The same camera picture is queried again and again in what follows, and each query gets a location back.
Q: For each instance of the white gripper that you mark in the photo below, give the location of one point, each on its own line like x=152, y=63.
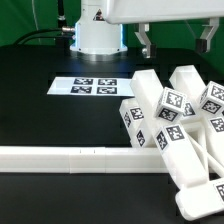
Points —
x=141, y=11

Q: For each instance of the small white marker block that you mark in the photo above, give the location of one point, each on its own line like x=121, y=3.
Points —
x=131, y=114

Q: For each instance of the white chair back frame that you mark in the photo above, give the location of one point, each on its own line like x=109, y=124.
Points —
x=191, y=147

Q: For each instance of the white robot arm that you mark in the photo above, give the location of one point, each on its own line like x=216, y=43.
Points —
x=99, y=31

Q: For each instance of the white marker base sheet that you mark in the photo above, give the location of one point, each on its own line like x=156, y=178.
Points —
x=89, y=86

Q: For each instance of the white U-shaped obstacle frame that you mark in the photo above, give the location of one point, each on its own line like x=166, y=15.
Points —
x=71, y=160

